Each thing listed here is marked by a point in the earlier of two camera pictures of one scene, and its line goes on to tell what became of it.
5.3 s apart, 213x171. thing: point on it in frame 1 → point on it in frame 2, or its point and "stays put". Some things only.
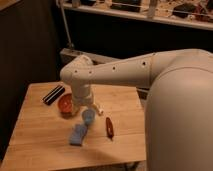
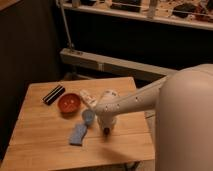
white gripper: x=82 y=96 → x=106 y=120
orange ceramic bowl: x=65 y=105 stays put
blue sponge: x=78 y=134 stays put
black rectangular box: x=53 y=95 stays put
